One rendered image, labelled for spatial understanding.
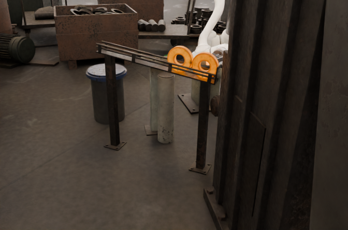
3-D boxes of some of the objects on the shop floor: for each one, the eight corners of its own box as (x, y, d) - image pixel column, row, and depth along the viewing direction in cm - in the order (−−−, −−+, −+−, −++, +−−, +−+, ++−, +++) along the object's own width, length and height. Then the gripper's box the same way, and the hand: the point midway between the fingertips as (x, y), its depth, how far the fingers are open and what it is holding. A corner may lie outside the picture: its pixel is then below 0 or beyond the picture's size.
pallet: (235, 31, 580) (237, 5, 561) (249, 44, 507) (253, 14, 489) (166, 32, 567) (167, 5, 548) (171, 45, 494) (172, 15, 475)
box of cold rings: (154, 23, 635) (154, -19, 604) (163, 32, 562) (164, -14, 531) (99, 25, 611) (96, -19, 580) (101, 36, 538) (98, -13, 507)
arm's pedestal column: (177, 96, 324) (178, 66, 311) (215, 92, 335) (217, 62, 322) (190, 114, 289) (192, 81, 277) (232, 109, 300) (236, 76, 287)
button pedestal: (174, 133, 259) (175, 57, 234) (143, 135, 255) (141, 58, 229) (170, 123, 274) (171, 50, 248) (141, 126, 269) (139, 52, 244)
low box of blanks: (128, 48, 474) (126, 0, 447) (139, 63, 411) (138, 9, 384) (59, 53, 447) (53, 2, 420) (60, 71, 384) (53, 13, 357)
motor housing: (244, 174, 214) (253, 98, 192) (211, 178, 210) (217, 101, 187) (236, 162, 225) (245, 89, 203) (205, 166, 221) (210, 91, 199)
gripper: (228, 62, 212) (217, 70, 191) (208, 59, 217) (196, 67, 196) (229, 50, 209) (218, 57, 189) (209, 47, 214) (197, 54, 193)
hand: (208, 61), depth 195 cm, fingers closed
